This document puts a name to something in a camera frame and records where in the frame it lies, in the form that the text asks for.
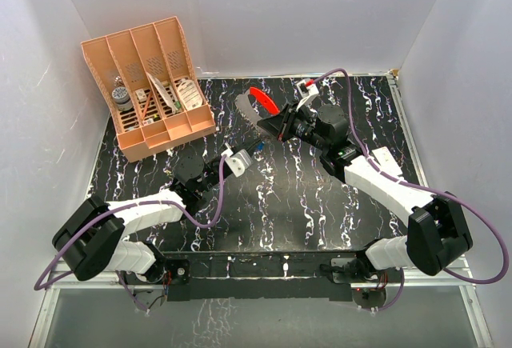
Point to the orange plastic desk organizer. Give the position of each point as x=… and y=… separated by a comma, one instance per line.
x=122, y=59

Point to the small white cardboard box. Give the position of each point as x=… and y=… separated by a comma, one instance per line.
x=387, y=161

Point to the white envelope card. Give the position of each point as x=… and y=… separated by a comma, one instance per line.
x=168, y=96

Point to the grey round tin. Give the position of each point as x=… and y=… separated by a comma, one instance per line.
x=121, y=98

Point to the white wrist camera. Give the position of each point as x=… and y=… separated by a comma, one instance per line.
x=308, y=92
x=237, y=169

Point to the white and red keyring holder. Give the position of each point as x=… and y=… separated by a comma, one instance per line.
x=254, y=104

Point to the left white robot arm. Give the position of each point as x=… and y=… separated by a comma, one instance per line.
x=96, y=238

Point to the orange pencil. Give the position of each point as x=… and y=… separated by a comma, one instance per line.
x=147, y=105

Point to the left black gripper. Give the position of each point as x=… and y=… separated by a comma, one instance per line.
x=235, y=150

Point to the small white label box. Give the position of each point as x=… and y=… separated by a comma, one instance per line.
x=141, y=95

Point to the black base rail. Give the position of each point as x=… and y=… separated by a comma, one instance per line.
x=338, y=277

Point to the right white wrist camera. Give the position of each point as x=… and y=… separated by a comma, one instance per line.
x=308, y=92

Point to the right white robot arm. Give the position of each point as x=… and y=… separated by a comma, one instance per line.
x=437, y=232

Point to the white labelled packet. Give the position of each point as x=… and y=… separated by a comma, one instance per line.
x=189, y=94

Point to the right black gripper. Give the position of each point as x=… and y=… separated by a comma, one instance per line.
x=281, y=126

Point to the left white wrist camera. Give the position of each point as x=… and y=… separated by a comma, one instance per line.
x=237, y=169

